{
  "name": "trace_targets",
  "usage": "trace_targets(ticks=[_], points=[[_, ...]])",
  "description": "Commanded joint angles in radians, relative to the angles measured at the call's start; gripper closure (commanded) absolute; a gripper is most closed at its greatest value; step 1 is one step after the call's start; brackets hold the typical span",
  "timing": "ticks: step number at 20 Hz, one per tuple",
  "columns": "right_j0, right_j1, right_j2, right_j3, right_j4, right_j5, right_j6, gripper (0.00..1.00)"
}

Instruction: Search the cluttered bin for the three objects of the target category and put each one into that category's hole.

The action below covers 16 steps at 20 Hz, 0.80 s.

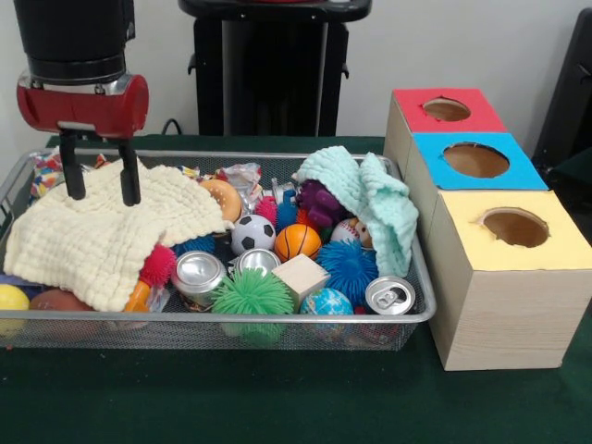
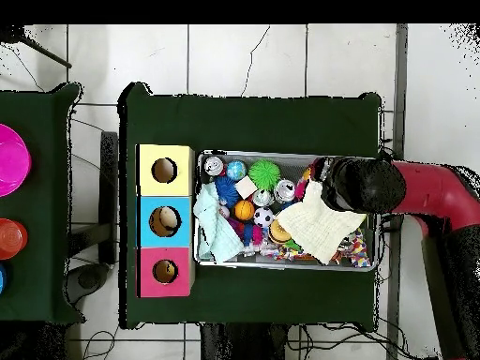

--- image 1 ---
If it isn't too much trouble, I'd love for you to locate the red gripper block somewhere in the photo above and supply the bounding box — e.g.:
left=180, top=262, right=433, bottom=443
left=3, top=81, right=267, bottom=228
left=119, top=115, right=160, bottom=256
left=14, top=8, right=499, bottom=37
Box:
left=16, top=72, right=150, bottom=206

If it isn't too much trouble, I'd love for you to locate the small silver can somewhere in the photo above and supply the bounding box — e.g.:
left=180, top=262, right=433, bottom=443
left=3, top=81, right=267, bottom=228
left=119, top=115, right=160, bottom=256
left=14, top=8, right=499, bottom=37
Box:
left=234, top=248, right=282, bottom=278

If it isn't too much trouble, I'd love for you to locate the white baseball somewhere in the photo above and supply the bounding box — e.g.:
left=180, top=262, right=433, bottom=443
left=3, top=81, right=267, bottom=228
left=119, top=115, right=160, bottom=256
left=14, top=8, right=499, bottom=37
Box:
left=330, top=217, right=371, bottom=249

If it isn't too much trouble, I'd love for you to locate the silver can with open top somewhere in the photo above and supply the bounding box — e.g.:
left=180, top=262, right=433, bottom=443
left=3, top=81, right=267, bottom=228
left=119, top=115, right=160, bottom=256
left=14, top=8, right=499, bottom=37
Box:
left=175, top=248, right=228, bottom=312

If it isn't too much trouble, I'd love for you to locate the clear mesh bin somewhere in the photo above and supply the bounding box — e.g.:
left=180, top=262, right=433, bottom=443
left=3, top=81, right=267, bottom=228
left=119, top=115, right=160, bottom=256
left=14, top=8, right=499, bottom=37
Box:
left=0, top=148, right=438, bottom=352

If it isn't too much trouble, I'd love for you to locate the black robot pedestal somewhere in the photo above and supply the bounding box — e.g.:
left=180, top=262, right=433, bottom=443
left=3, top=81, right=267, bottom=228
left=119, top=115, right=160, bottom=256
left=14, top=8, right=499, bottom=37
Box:
left=179, top=0, right=373, bottom=138

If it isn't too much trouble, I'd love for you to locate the small orange basketball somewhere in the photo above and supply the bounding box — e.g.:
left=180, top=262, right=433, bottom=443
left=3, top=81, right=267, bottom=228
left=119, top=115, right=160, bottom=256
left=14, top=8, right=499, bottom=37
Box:
left=274, top=223, right=323, bottom=264

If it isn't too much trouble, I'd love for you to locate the brown toy football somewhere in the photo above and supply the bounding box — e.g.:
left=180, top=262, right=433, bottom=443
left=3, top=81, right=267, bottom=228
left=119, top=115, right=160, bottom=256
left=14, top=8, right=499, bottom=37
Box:
left=30, top=289, right=93, bottom=314

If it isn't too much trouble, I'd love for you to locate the wooden cube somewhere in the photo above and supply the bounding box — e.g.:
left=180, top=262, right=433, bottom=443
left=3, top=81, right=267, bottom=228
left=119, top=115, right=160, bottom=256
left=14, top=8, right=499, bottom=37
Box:
left=275, top=253, right=331, bottom=308

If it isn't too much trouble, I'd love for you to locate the large green spiky ball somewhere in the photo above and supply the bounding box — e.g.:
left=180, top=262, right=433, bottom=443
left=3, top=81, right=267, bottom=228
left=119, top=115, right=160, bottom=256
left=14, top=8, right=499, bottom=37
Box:
left=211, top=269, right=297, bottom=320

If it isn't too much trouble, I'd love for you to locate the blue spiky ball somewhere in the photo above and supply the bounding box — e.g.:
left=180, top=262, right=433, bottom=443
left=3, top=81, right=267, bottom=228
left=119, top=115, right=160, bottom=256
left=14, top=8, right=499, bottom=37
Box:
left=316, top=240, right=380, bottom=306

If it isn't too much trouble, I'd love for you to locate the dark green table cloth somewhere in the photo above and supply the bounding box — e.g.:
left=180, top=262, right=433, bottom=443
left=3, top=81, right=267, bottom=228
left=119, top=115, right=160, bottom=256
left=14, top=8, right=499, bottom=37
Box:
left=0, top=134, right=592, bottom=444

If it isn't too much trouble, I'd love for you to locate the mint green muslin cloth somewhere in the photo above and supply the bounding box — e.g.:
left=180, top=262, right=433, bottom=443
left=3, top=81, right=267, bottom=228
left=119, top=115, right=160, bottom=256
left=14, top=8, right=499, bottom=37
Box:
left=292, top=145, right=420, bottom=278

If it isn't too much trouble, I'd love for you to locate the orange plastic toy piece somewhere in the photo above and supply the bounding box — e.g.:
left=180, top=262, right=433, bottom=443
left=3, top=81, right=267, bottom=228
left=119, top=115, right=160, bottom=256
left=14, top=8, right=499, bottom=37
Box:
left=125, top=280, right=152, bottom=313

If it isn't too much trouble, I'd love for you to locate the yellow ball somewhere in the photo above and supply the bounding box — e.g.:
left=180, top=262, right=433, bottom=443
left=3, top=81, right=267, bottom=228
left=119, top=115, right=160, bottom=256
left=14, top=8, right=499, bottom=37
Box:
left=0, top=284, right=31, bottom=336

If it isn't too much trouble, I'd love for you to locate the small soccer ball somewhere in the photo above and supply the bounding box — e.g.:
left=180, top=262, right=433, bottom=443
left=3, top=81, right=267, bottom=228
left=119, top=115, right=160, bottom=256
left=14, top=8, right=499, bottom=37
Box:
left=229, top=214, right=277, bottom=256

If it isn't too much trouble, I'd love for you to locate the black chair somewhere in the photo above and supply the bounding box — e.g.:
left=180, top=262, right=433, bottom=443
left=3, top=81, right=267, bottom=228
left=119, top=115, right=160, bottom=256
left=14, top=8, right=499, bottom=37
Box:
left=532, top=7, right=592, bottom=181

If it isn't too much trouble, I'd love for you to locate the silver can with pull tab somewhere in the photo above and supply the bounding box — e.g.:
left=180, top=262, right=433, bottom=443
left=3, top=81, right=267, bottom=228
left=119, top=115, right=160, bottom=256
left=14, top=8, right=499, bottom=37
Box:
left=365, top=275, right=416, bottom=315

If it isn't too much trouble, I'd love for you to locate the wooden box with three holes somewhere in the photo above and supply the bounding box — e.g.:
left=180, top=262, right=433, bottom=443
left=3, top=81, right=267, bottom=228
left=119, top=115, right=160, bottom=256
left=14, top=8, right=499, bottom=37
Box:
left=383, top=87, right=592, bottom=371

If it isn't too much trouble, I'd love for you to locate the purple spiky ball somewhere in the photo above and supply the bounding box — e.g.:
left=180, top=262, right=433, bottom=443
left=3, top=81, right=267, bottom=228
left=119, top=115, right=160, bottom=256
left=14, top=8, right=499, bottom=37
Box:
left=296, top=179, right=348, bottom=228

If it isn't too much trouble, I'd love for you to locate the small globe ball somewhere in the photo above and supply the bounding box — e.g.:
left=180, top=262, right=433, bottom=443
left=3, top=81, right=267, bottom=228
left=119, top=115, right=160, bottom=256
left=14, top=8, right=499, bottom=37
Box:
left=301, top=288, right=355, bottom=317

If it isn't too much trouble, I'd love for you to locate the cream yellow muslin cloth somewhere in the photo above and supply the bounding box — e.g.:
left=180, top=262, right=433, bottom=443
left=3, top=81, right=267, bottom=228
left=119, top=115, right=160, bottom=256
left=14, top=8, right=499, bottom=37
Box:
left=5, top=157, right=243, bottom=313

